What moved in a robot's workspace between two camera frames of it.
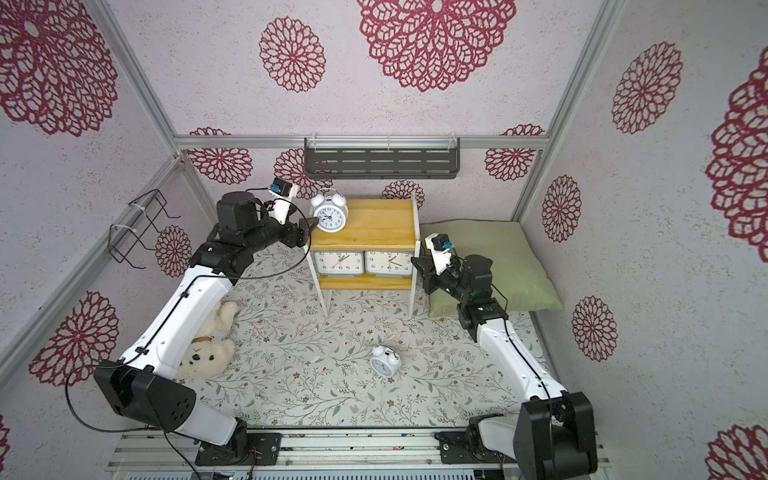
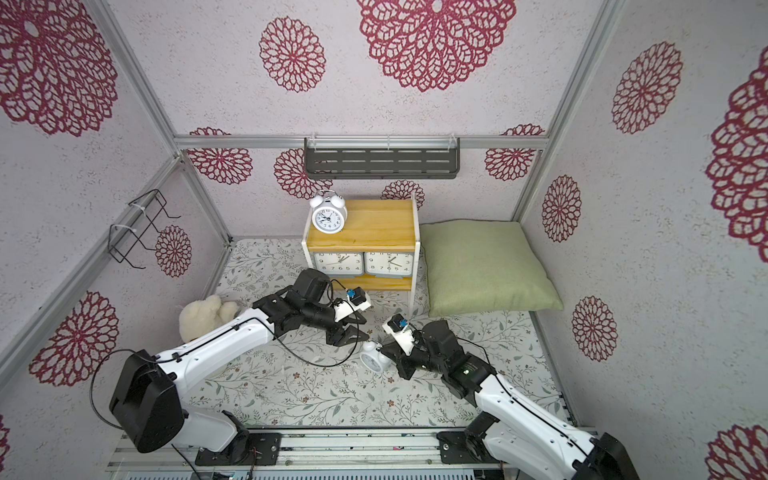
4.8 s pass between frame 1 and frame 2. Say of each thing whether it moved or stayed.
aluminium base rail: stayed
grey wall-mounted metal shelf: stayed
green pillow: stayed
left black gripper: moved
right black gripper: moved
